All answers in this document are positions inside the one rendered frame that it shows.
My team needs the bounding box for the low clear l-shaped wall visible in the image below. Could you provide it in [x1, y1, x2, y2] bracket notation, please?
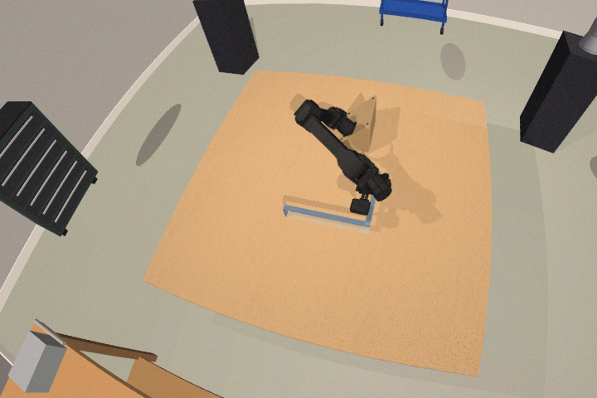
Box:
[284, 210, 370, 234]

